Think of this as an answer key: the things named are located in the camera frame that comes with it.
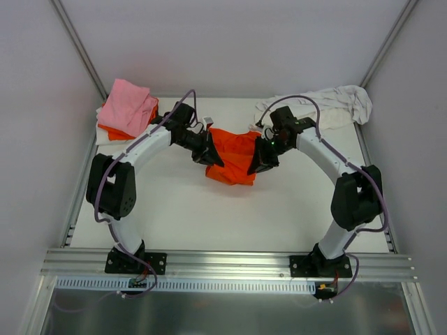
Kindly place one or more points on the orange t shirt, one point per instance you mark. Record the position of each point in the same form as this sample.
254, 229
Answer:
236, 151
126, 122

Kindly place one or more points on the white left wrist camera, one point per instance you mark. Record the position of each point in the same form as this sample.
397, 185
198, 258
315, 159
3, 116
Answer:
207, 123

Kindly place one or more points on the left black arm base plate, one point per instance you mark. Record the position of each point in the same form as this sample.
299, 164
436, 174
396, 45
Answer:
120, 263

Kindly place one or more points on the right corner frame post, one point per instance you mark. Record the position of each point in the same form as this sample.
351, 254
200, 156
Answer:
403, 17

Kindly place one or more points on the white slotted cable duct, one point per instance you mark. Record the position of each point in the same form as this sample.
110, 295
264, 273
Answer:
186, 285

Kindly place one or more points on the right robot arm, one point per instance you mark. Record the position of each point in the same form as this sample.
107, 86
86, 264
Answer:
355, 201

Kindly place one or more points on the aluminium mounting rail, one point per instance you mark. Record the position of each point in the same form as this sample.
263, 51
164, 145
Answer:
382, 267

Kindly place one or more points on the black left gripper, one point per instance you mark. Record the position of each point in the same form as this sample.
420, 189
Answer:
204, 148

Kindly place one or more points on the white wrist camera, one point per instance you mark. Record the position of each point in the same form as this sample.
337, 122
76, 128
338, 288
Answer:
269, 133
207, 123

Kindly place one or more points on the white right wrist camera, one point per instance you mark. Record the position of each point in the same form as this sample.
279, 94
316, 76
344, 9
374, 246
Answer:
269, 133

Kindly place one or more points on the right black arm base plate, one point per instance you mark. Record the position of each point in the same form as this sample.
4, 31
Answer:
314, 266

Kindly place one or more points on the folded pink t shirt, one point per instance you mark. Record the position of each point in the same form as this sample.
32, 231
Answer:
124, 92

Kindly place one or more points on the crumpled white t shirt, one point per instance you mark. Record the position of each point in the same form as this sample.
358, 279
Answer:
331, 108

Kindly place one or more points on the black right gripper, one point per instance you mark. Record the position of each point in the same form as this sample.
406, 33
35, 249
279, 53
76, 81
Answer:
265, 152

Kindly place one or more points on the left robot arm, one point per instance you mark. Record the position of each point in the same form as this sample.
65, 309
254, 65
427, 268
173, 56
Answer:
111, 187

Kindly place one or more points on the folded orange t shirt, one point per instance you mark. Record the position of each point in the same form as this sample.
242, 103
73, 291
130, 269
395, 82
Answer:
126, 122

